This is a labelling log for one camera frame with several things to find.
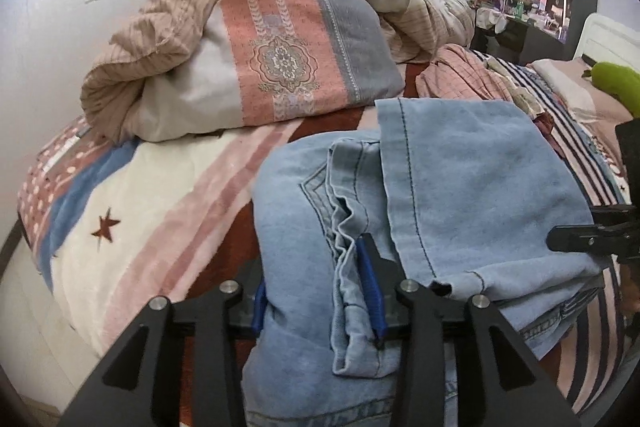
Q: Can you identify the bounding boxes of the light blue denim pants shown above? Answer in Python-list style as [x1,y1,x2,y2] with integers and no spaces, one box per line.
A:
[242,98,605,426]

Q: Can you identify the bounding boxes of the pink knit pillow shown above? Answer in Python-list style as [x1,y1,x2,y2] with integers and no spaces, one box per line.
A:
[564,75,632,168]

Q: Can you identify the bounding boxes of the maroon garment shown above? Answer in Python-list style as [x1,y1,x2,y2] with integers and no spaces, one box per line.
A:
[533,112,555,147]

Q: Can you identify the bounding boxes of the green plush toy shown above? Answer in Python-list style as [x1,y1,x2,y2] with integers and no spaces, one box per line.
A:
[582,62,640,118]

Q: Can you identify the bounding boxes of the beige plaid garment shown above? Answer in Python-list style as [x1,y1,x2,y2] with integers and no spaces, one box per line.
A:
[485,57,544,120]

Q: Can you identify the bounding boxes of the striped plush bed blanket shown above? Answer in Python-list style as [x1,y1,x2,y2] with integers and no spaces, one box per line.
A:
[16,48,637,427]

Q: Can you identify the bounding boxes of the white bed headboard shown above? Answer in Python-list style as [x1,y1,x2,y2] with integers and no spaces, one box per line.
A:
[574,13,640,72]

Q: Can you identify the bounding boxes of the dark desk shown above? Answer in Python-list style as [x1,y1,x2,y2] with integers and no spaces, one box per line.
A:
[471,8,578,65]

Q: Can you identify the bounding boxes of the pink checked garment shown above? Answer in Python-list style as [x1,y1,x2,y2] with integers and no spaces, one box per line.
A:
[416,44,513,102]

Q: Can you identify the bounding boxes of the patterned pink grey quilt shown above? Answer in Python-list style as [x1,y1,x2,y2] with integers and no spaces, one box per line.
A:
[80,0,405,143]

